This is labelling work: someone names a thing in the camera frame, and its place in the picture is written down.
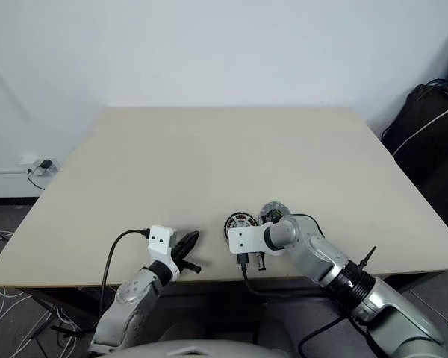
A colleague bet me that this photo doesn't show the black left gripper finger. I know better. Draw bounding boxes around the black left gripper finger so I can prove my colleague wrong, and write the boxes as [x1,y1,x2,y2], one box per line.
[177,230,201,259]
[181,259,203,274]

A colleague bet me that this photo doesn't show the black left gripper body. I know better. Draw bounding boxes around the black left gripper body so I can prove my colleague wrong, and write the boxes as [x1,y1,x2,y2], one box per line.
[170,242,190,275]

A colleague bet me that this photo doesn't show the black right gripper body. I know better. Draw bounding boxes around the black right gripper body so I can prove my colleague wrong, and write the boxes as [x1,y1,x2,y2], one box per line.
[249,252,267,273]

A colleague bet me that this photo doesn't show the black spoked rotor wheel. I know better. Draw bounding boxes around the black spoked rotor wheel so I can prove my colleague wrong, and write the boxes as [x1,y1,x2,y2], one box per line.
[223,210,261,242]

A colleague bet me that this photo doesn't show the silver round motor end cover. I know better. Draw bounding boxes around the silver round motor end cover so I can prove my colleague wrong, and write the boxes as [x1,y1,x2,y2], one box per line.
[258,201,290,225]

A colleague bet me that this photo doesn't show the motor stator copper windings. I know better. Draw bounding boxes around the motor stator copper windings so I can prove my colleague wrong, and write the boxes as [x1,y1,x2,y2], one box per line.
[229,213,258,229]

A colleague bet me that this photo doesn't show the grey curved robot torso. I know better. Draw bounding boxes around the grey curved robot torso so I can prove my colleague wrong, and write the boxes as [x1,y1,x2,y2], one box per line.
[110,338,324,358]

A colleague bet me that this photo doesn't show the black fabric bag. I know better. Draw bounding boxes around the black fabric bag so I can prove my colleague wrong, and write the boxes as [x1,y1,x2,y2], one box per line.
[381,84,448,229]

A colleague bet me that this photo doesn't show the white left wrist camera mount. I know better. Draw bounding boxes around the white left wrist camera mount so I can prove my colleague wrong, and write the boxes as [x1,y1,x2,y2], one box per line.
[148,224,181,281]

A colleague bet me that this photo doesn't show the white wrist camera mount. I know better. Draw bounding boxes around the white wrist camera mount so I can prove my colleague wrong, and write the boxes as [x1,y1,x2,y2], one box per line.
[148,224,181,281]
[228,222,284,257]

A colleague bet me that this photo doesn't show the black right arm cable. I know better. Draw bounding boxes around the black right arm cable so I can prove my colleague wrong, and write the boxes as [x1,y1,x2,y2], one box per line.
[237,253,378,358]

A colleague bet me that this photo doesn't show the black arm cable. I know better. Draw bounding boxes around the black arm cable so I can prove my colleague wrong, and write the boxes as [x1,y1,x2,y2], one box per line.
[99,227,152,318]
[237,253,378,358]

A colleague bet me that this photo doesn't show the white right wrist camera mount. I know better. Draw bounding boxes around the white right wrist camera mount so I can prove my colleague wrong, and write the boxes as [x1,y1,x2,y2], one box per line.
[228,222,284,257]

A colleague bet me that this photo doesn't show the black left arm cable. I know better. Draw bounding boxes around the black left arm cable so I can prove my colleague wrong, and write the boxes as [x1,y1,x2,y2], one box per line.
[99,227,152,318]

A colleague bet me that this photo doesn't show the black adapter cable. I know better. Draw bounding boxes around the black adapter cable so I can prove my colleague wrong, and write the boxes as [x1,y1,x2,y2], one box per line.
[26,167,46,192]

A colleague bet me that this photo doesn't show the white wall socket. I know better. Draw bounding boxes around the white wall socket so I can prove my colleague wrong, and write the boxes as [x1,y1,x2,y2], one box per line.
[19,151,60,177]

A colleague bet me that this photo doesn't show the white floor cable bundle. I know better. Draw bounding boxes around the white floor cable bundle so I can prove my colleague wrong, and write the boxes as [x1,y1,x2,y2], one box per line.
[0,219,81,358]

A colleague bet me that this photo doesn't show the white cable over bag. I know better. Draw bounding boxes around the white cable over bag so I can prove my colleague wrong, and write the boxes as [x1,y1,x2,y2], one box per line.
[391,103,448,157]

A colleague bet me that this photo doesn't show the blue cable on bag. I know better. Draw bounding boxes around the blue cable on bag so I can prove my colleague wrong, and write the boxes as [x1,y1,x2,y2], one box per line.
[414,77,448,91]

